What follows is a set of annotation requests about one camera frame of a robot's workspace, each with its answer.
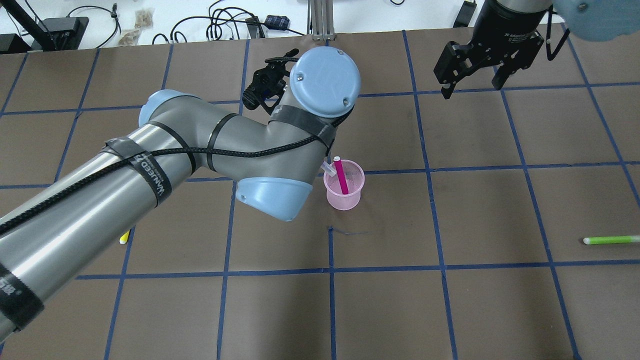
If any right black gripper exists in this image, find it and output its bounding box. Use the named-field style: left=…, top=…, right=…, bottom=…
left=433, top=0, right=548, bottom=100

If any pink marker pen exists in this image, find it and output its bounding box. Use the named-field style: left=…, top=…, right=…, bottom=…
left=333, top=156, right=350, bottom=196

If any purple marker pen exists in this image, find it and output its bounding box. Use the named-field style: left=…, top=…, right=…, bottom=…
left=321, top=161, right=337, bottom=177

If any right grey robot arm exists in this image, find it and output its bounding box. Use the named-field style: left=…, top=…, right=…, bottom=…
left=433, top=0, right=640, bottom=100

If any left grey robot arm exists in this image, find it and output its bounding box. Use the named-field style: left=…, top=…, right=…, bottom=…
left=0, top=47, right=361, bottom=341

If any pink mesh cup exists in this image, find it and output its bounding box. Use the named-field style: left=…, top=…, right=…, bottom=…
left=322, top=156, right=365, bottom=211

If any green marker pen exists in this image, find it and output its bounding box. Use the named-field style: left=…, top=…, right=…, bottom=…
left=582, top=235, right=640, bottom=245

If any black power adapter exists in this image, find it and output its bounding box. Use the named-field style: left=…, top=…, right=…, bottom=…
left=263, top=14, right=291, bottom=31

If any yellow marker pen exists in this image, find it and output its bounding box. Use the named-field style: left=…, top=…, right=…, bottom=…
left=118, top=229, right=131, bottom=245

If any aluminium frame post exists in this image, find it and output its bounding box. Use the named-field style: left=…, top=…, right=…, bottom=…
left=307, top=0, right=336, bottom=41

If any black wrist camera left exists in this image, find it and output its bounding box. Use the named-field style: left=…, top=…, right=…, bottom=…
left=241, top=48, right=300, bottom=115

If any black cable bundle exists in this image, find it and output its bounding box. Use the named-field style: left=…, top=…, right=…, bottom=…
left=150, top=0, right=306, bottom=46

